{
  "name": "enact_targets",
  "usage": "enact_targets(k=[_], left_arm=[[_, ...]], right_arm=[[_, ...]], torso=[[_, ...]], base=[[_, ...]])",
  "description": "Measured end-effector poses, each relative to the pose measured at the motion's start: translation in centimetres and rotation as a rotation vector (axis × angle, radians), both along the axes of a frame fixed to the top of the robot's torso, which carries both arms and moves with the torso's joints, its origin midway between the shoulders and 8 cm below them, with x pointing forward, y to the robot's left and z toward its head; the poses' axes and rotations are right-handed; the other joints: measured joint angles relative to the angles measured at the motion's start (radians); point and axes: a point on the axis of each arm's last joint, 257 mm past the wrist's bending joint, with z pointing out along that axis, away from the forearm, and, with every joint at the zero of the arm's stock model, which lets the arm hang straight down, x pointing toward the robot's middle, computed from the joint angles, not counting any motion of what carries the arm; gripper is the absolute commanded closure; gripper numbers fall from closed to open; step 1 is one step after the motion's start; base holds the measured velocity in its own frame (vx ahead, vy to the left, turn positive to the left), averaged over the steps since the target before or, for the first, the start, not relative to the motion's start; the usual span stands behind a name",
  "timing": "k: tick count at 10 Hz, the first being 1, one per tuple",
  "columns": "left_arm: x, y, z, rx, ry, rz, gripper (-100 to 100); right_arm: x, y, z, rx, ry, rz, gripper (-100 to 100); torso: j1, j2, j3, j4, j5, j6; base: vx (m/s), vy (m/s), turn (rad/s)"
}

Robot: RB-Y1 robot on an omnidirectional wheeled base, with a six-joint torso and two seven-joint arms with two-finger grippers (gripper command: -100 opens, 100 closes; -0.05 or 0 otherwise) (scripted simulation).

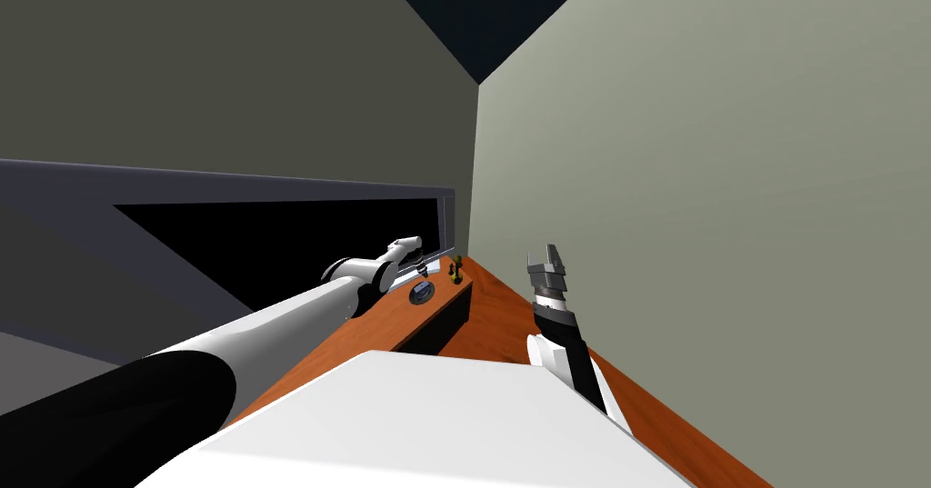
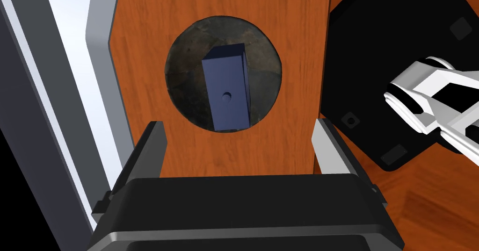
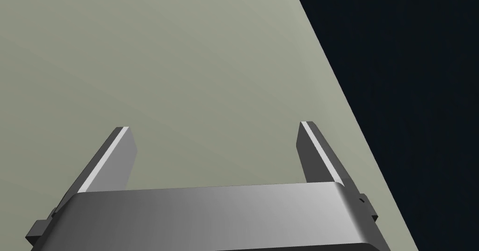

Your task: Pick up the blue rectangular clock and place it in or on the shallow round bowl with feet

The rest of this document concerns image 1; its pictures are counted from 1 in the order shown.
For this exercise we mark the dark grey round bowl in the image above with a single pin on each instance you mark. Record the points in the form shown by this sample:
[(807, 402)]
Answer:
[(422, 293)]

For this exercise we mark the brown wooden desk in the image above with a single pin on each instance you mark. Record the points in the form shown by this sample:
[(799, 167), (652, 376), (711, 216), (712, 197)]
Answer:
[(364, 328)]

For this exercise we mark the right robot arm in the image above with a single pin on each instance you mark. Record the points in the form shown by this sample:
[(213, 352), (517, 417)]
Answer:
[(571, 342)]

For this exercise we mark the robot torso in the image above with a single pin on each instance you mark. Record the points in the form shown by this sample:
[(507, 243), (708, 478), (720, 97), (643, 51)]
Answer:
[(407, 430)]

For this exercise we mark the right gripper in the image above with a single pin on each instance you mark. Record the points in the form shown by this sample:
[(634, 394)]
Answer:
[(548, 282)]

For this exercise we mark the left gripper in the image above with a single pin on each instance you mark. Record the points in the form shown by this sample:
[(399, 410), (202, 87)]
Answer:
[(406, 251)]

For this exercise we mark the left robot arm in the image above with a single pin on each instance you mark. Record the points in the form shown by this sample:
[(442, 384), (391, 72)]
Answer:
[(218, 350)]

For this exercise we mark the yellow and black small figure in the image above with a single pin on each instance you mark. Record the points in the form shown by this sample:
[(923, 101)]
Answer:
[(456, 270)]

